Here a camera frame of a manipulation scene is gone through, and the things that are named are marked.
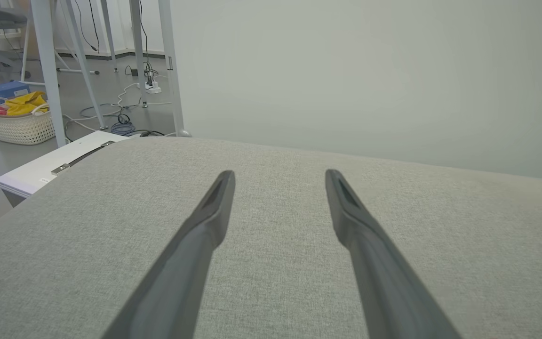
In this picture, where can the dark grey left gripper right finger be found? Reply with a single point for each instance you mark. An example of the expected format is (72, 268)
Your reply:
(384, 282)

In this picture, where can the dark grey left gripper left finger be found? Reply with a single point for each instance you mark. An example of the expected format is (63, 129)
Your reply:
(181, 273)

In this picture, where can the yellow garment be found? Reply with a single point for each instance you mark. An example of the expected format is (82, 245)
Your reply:
(26, 103)

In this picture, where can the grey fabric sofa cushion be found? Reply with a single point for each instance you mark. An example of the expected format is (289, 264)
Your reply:
(275, 282)

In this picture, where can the white equipment box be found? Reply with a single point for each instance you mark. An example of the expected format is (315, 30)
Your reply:
(40, 167)

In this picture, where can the small white power strip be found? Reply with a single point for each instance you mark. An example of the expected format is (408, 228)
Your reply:
(152, 87)

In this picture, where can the white partition screen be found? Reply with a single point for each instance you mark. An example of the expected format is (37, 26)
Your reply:
(370, 70)

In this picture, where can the white wicker laundry basket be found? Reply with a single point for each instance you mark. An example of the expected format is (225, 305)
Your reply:
(17, 129)

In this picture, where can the white metal table leg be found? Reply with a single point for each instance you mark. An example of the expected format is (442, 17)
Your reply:
(85, 66)
(138, 52)

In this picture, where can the thick white table leg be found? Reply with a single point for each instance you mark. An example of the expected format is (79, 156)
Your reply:
(47, 70)

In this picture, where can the thin white table leg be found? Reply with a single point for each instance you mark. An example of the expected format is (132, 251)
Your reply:
(107, 33)

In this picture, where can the blue storage box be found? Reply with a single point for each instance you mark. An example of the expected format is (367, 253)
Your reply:
(7, 89)

